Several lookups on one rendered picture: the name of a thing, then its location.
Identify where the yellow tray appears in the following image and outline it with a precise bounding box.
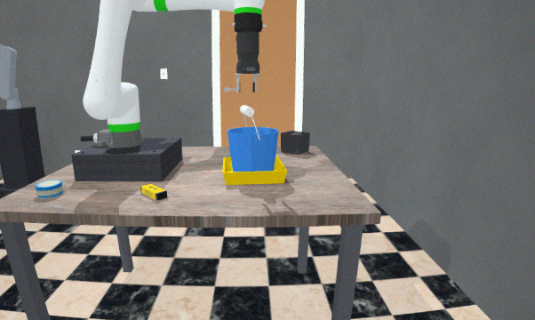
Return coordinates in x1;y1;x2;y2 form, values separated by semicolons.
223;156;287;185

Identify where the yellow pocket level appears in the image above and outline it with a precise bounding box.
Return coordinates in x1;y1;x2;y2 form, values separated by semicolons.
140;184;167;201

